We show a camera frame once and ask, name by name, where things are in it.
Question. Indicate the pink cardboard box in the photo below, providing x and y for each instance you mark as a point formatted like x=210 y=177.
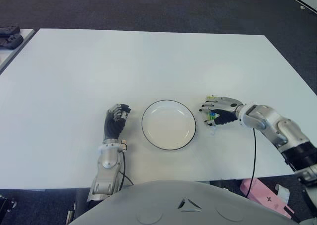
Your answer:
x=262 y=192

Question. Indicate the right robot hand black silver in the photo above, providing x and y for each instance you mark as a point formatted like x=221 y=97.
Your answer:
x=227 y=106

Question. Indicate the black floor equipment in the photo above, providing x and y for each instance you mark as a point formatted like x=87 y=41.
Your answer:
x=5 y=204

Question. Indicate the green toothpaste tube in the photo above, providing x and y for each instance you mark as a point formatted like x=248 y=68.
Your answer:
x=212 y=115

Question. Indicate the white plate black rim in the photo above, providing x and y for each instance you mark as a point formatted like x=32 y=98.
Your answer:
x=168 y=126

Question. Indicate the black game controller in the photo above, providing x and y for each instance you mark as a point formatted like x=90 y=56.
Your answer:
x=11 y=41
x=10 y=29

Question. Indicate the grey robot torso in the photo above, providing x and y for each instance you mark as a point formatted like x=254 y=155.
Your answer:
x=185 y=205

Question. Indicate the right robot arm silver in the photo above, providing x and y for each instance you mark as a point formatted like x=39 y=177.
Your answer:
x=277 y=126

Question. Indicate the left robot hand black silver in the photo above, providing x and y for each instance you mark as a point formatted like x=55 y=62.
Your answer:
x=112 y=127

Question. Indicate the white paper strip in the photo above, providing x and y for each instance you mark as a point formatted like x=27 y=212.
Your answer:
x=282 y=192

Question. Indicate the black table leg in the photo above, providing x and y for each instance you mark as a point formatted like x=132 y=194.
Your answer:
x=81 y=202

